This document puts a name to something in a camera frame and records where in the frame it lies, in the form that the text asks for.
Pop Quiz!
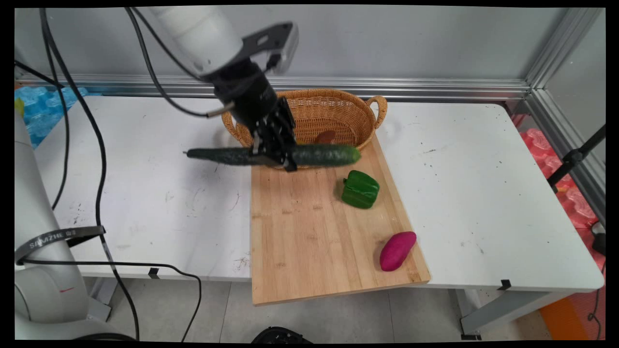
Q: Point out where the thin black looping cable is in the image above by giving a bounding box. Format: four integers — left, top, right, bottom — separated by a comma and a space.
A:
17, 259, 203, 342

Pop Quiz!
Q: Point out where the aluminium frame post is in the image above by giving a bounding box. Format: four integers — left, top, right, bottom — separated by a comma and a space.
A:
525, 7, 605, 92

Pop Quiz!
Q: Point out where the grey table leg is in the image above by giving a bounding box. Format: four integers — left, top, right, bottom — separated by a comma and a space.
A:
86, 276, 120, 323
458, 289, 577, 341

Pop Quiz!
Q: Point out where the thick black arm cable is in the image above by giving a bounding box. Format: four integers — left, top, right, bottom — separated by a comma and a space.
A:
39, 7, 141, 341

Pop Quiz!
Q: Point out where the short aluminium frame rail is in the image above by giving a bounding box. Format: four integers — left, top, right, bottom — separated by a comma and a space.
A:
525, 88, 606, 227

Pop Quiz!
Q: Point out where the bamboo cutting board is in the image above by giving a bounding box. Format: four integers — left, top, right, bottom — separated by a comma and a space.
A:
250, 133, 431, 306

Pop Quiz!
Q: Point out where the red foam mat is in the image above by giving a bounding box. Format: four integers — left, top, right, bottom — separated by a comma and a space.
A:
511, 113, 606, 295

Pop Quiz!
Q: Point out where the long aluminium frame rail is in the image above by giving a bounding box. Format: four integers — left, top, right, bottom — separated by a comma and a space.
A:
15, 72, 532, 102

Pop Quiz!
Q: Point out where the black tripod stand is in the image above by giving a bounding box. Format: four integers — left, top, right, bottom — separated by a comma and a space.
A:
546, 124, 606, 194

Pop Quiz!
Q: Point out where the orange floor mat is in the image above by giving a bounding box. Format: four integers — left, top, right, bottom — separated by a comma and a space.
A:
538, 294, 594, 341

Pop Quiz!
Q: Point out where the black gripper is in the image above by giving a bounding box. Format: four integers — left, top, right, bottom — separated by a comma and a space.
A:
212, 59, 299, 173

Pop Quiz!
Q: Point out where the woven wicker basket with handles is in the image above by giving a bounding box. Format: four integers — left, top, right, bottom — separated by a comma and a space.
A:
222, 88, 388, 170

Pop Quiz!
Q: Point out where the blue foam mat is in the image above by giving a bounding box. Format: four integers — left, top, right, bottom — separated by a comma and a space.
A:
15, 86, 90, 149

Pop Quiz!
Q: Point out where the black device with cable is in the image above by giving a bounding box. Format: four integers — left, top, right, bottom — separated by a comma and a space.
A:
587, 221, 606, 340

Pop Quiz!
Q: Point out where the green bell pepper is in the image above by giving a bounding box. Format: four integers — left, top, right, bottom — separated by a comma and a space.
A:
341, 170, 380, 209

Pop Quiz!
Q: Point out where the dark green cucumber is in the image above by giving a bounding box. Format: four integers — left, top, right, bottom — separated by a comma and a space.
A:
184, 144, 362, 169

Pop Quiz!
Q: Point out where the grey velcro strap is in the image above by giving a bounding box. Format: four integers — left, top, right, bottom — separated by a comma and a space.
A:
15, 225, 106, 265

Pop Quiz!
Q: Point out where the black hanging cable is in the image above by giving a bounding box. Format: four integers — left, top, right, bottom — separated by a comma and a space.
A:
15, 59, 71, 211

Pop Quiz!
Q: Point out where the black round floor object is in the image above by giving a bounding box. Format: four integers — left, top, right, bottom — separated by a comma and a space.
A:
251, 326, 313, 344

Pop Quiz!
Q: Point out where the black camera cable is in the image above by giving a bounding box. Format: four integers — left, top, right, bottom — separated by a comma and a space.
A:
132, 7, 282, 84

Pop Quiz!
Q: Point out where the purple sweet potato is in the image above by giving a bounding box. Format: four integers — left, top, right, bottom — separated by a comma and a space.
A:
380, 232, 417, 272

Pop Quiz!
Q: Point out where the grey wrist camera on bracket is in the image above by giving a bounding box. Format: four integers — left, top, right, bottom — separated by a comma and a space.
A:
241, 21, 300, 76

